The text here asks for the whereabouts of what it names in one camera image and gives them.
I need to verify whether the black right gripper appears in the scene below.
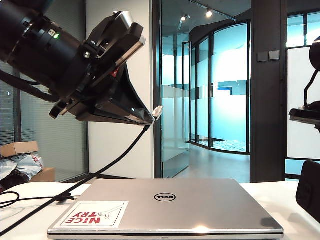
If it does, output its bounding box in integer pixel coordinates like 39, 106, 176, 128
288, 100, 320, 131

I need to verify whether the large brown cardboard box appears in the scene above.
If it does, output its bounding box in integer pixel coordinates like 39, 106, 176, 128
29, 167, 56, 184

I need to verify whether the small open cardboard box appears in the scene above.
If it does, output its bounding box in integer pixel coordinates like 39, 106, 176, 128
0, 141, 40, 159

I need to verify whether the white red Nice Try sticker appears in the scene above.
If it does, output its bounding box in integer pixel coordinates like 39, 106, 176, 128
53, 200, 130, 229

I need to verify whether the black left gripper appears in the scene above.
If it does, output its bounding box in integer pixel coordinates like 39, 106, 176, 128
49, 11, 154, 126

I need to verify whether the black bag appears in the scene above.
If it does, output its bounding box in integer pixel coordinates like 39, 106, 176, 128
0, 169, 31, 189

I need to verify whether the silver Dell laptop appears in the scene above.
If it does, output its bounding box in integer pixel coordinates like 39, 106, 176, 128
46, 177, 285, 237

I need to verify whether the glass door with black frame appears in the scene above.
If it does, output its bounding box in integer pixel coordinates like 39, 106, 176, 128
159, 0, 191, 179

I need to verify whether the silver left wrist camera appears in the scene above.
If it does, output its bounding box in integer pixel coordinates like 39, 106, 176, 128
111, 10, 138, 30

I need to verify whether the black charging cable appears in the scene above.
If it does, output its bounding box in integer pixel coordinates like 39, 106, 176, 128
0, 105, 164, 237

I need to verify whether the grey plastic bag red print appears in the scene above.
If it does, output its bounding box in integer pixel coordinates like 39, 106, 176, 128
0, 153, 44, 181

